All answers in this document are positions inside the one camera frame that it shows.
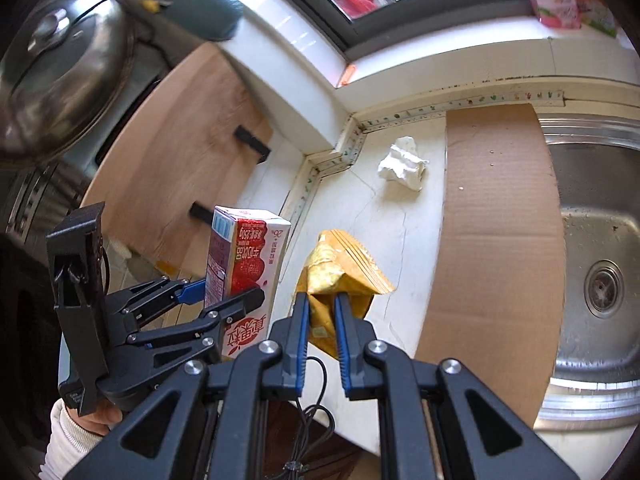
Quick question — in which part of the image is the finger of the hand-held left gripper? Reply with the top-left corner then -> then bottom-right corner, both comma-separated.
125,287 -> 266,362
106,277 -> 208,332

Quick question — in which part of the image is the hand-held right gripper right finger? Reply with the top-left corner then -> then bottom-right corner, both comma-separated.
334,294 -> 578,480

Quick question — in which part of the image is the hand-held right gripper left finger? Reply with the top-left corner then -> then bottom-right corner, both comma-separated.
62,291 -> 312,480

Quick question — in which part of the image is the red white milk carton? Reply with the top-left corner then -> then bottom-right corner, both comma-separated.
204,205 -> 292,362

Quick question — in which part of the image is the yellow snack bag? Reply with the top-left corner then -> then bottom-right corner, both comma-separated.
295,230 -> 398,361

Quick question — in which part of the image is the person's left forearm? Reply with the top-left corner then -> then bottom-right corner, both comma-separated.
47,400 -> 108,480

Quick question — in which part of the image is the person's left hand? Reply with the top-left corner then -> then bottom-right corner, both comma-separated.
62,400 -> 126,437

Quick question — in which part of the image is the wooden cutting board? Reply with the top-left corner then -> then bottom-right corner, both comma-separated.
80,42 -> 273,281

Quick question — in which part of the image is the black cutting board holder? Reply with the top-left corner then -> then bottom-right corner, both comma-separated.
189,125 -> 272,226

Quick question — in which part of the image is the brown cardboard sheet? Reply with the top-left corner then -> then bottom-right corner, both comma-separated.
415,103 -> 568,428

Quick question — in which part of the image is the crumpled white tissue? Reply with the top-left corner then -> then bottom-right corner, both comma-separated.
377,137 -> 430,192

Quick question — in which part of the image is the stainless steel pot lid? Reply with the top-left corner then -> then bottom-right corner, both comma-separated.
0,0 -> 138,166

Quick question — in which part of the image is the stainless steel sink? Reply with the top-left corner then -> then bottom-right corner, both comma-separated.
535,117 -> 640,426

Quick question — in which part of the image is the blue-grey utensil holder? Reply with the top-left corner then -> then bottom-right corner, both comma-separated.
170,0 -> 246,42

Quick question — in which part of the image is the black cable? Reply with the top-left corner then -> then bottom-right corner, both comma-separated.
285,357 -> 336,480

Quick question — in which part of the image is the grey window frame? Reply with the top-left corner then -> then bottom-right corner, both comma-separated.
240,0 -> 551,53

